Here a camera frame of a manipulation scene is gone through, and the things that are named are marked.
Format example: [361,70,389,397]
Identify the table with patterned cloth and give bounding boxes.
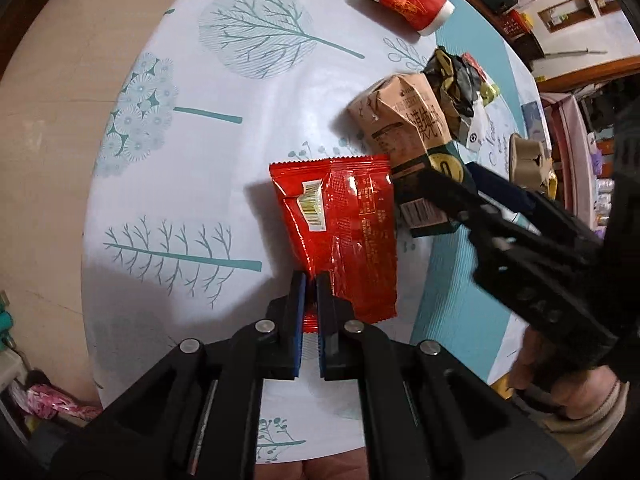
[80,0,551,463]

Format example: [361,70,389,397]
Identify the pink patterned bag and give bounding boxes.
[25,382,103,422]

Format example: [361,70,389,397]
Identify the red snack packet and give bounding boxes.
[269,155,399,335]

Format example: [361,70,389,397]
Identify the dark crumpled wrapper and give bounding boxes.
[422,46,501,126]

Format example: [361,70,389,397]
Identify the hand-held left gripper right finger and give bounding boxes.
[316,272,573,480]

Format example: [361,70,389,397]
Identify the teal plastic toy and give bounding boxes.
[0,290,13,353]

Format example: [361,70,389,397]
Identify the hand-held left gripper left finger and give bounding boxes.
[50,271,307,480]

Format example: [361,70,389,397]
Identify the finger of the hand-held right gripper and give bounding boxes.
[420,169,516,256]
[475,165,601,252]

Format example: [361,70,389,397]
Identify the white and lilac box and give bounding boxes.
[520,101,543,137]

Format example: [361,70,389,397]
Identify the tan open cardboard box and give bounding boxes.
[508,133,553,188]

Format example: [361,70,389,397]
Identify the person's right forearm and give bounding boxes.
[520,382,631,466]

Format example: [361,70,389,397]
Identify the wall niche with ornaments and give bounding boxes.
[537,0,601,33]

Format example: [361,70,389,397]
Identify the white plastic storage rack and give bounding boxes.
[0,350,31,441]

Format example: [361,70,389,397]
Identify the white printed wrapper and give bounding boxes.
[459,97,493,153]

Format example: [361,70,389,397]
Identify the pink fleece trousers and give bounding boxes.
[255,447,373,480]

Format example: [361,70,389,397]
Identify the table with pink cloth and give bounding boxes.
[540,91,613,226]

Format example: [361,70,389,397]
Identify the brown milk carton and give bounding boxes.
[347,72,463,238]

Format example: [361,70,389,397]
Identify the red basket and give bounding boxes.
[502,10,533,38]

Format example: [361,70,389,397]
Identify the long wooden sideboard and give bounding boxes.
[415,0,546,61]

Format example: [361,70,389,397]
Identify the person's right hand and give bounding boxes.
[510,330,621,418]

